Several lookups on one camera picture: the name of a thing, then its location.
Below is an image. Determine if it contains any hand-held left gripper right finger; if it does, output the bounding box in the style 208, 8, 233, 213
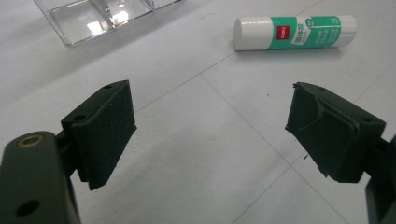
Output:
284, 81, 390, 184

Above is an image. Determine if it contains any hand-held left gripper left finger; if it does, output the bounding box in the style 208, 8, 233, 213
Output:
55, 79, 138, 191

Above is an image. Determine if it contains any white and green glue stick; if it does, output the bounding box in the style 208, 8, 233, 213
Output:
233, 15, 359, 52

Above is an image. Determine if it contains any clear plastic organizer box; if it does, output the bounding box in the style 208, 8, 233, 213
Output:
33, 0, 185, 48

